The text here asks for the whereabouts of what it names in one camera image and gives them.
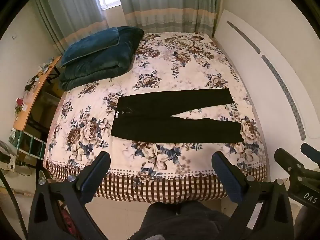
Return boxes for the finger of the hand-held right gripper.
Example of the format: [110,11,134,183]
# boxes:
[301,142,320,159]
[274,148,305,178]

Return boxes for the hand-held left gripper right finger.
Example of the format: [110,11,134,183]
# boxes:
[211,151,295,240]

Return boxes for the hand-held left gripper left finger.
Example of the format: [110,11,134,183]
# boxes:
[27,151,111,240]

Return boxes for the black pants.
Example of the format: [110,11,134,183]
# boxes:
[111,88,244,144]

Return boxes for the person's right forearm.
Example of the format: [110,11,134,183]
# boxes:
[294,201,320,240]

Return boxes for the person's dark fleece clothing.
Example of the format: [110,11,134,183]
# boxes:
[142,201,240,240]

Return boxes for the green and white rack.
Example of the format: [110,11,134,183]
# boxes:
[9,128,47,159]

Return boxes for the white floor fan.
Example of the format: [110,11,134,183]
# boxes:
[0,140,30,178]

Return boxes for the wooden desk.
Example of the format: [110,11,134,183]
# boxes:
[12,55,62,132]

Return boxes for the white headboard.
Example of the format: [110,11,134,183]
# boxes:
[212,9,320,153]

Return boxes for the dark teal folded blanket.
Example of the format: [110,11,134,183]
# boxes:
[59,26,145,91]

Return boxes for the blue velvet pillow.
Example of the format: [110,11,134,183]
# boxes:
[61,27,120,67]

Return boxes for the striped grey-green curtain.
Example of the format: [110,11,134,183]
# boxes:
[34,0,109,55]
[115,0,224,37]

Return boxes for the black cable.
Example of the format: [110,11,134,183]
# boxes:
[0,167,28,240]

